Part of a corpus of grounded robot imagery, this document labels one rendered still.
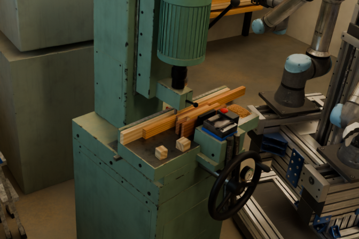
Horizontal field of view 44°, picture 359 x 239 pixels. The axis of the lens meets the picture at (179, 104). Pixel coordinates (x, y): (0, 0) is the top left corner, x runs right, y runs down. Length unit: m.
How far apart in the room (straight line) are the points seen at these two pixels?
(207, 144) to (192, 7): 0.51
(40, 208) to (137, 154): 1.24
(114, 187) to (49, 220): 0.85
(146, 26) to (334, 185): 0.96
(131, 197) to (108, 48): 0.60
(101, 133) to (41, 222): 0.92
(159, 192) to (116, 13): 0.68
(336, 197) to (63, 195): 1.60
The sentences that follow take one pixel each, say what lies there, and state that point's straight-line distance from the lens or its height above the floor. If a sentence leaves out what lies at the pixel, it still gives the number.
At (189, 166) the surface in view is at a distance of 1.70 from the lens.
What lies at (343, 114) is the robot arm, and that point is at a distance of 1.58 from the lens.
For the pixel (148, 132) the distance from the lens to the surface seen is 1.67.
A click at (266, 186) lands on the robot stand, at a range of 2.67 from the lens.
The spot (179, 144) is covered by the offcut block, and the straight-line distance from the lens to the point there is 1.63.
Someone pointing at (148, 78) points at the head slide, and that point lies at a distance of 1.70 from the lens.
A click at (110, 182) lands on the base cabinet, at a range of 1.89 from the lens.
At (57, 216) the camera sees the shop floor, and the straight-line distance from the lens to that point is 2.68.
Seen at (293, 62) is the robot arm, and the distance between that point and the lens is 2.16.
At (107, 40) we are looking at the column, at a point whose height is 1.18.
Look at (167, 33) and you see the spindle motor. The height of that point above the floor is 1.31.
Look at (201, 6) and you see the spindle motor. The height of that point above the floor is 1.41.
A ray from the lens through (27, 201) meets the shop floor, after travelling 2.80.
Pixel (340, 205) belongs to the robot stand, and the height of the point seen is 0.64.
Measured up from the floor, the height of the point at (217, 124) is 1.00.
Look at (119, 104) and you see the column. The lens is 1.84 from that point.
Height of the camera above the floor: 1.86
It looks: 30 degrees down
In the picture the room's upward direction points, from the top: 6 degrees clockwise
